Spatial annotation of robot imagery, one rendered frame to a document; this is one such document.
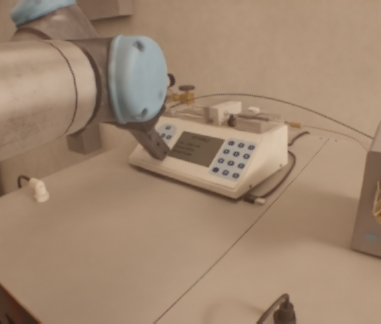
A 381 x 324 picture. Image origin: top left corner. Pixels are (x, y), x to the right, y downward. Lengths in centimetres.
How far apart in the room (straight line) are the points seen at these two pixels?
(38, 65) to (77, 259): 26
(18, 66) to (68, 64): 4
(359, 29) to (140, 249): 103
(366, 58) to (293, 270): 96
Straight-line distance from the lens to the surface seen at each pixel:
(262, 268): 37
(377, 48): 122
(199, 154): 55
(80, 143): 201
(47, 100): 22
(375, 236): 40
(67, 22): 42
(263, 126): 54
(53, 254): 43
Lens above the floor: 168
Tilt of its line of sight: 22 degrees down
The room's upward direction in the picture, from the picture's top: 3 degrees counter-clockwise
